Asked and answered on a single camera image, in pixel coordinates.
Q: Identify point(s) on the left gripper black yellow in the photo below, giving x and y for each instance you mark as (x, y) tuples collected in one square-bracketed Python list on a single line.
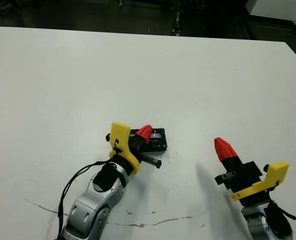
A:
[(120, 140)]

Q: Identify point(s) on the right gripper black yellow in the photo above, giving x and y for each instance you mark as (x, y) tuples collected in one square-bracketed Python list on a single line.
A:
[(245, 177)]

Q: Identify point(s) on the black glossy box lid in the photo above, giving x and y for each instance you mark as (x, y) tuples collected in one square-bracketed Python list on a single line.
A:
[(160, 142)]

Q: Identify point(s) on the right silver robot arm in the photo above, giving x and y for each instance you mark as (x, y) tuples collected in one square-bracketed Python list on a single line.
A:
[(258, 222)]

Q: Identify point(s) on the white cabinet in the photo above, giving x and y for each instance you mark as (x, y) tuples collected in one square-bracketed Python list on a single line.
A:
[(275, 10)]

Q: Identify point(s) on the dark shoe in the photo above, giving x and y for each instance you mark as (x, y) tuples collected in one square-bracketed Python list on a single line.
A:
[(8, 8)]

